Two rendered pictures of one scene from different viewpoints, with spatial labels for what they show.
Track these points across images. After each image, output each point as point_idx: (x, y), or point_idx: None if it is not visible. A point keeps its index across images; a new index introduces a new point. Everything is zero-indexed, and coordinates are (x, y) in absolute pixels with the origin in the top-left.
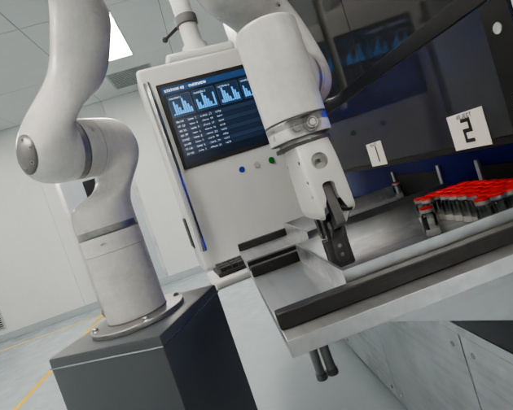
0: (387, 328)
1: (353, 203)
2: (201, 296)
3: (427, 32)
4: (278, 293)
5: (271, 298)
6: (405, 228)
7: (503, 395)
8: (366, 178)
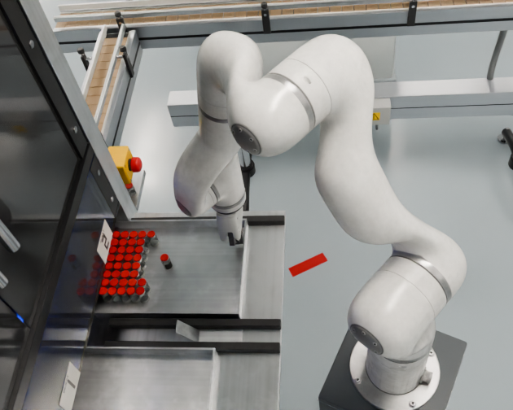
0: None
1: None
2: (331, 366)
3: (75, 207)
4: (274, 267)
5: (279, 262)
6: (160, 302)
7: None
8: None
